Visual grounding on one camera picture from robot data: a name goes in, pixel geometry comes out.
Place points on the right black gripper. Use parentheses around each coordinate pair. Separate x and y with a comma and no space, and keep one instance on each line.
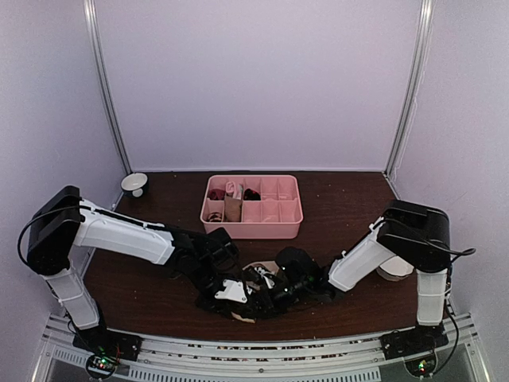
(270,306)

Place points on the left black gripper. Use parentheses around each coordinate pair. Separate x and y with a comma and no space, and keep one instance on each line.
(221,306)

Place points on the striped beige green sock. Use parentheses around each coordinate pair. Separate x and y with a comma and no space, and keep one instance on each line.
(260,279)

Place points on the pink divided organizer box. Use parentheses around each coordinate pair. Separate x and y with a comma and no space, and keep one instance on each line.
(277,216)

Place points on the argyle black red orange sock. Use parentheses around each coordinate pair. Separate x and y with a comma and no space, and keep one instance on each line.
(251,195)

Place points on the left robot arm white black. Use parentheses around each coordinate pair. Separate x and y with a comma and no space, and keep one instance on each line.
(68,220)

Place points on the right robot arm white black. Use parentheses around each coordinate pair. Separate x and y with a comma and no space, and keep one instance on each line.
(417,234)

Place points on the rolled socks in box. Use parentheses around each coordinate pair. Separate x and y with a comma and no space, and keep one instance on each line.
(232,198)

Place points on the white scalloped bowl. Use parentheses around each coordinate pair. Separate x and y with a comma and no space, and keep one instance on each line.
(395,269)

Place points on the dark bowl white inside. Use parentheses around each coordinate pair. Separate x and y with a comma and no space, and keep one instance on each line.
(135,185)

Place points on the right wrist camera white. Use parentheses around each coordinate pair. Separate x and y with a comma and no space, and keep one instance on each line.
(267,276)

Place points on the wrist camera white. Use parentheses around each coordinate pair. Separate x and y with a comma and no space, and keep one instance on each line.
(233,291)
(267,276)

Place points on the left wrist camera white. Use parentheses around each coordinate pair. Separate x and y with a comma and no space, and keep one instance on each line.
(233,291)

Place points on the right aluminium frame post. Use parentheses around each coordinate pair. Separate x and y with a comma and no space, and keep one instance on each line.
(417,68)

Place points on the aluminium frame post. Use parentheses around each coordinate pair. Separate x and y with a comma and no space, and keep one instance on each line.
(417,68)
(104,86)

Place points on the left aluminium frame post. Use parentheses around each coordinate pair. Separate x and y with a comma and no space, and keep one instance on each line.
(104,86)

